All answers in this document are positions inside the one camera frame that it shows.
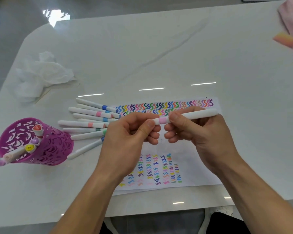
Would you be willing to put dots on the person's left hand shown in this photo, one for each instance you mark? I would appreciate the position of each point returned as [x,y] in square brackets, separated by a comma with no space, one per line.
[122,148]

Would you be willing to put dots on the person's right hand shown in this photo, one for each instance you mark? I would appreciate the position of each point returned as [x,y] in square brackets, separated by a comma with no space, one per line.
[210,141]

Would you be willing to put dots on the light green banded white marker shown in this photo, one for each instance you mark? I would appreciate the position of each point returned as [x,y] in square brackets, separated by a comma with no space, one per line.
[88,135]

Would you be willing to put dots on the grey green banded white marker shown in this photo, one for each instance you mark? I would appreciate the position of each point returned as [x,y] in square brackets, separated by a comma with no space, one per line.
[75,130]

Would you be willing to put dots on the bunch of white markers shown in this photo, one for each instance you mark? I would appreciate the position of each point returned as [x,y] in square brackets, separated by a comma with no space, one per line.
[83,110]

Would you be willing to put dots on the salmon banded white marker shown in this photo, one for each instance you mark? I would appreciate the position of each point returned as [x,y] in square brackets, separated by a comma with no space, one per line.
[73,123]

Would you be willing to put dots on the pink perforated pen holder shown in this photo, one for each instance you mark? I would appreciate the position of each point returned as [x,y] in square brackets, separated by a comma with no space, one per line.
[53,148]

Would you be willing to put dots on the red banded white marker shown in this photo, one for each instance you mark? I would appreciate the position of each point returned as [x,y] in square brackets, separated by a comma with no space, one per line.
[37,127]

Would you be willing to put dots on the purple banded white marker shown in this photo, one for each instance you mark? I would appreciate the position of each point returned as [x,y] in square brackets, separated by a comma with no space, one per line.
[35,141]

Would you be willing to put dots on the yellow banded white marker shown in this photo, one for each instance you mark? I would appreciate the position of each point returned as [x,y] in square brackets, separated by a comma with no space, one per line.
[29,148]

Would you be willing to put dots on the peach banded white marker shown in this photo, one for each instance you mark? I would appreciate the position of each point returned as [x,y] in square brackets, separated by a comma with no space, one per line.
[11,155]

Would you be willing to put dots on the person's right forearm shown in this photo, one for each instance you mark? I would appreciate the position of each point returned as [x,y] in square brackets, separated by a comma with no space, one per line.
[263,202]

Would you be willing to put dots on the person's left forearm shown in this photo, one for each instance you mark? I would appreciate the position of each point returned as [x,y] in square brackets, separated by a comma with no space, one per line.
[85,209]

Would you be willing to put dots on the person's right white shoe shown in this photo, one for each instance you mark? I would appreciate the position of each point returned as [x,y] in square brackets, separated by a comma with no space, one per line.
[210,213]

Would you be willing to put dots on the black trousers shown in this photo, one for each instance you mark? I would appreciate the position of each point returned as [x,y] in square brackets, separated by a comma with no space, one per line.
[224,226]

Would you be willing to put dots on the crumpled white tissue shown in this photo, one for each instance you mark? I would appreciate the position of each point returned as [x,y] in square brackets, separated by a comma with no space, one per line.
[44,73]

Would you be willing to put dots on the pink yellow eraser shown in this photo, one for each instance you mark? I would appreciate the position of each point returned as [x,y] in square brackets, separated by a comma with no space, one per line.
[287,40]

